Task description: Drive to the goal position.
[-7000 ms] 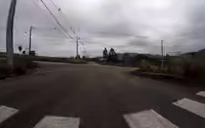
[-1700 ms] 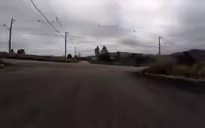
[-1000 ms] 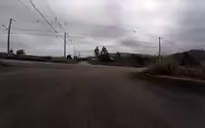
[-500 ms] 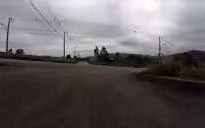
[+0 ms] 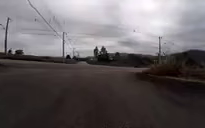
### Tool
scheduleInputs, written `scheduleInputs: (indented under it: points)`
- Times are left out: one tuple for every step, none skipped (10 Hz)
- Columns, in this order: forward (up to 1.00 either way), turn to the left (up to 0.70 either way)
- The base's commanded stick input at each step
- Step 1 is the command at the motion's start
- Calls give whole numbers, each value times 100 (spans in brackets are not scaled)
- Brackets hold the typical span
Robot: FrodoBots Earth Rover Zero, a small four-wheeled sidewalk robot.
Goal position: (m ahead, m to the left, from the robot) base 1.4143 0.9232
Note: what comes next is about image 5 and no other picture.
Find dark clump of trees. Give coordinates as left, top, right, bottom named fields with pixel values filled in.
left=91, top=45, right=112, bottom=64

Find dark grey asphalt road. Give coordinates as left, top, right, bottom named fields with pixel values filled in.
left=0, top=59, right=205, bottom=128

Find utility pole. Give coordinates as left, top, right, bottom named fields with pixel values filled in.
left=61, top=31, right=69, bottom=60
left=0, top=17, right=13, bottom=56
left=157, top=35, right=164, bottom=65

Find dry scrub ground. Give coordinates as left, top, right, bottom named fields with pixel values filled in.
left=142, top=54, right=205, bottom=83

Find brown bare field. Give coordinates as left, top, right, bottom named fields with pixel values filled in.
left=0, top=51, right=80, bottom=65

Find dark bush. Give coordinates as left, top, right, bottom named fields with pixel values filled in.
left=14, top=49, right=25, bottom=56

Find pale concrete kerb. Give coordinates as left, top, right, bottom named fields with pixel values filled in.
left=135, top=71, right=205, bottom=90

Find dark distant hills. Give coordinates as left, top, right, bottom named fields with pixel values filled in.
left=109, top=49, right=205, bottom=68

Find overhead wires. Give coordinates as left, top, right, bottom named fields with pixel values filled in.
left=25, top=0, right=78, bottom=54

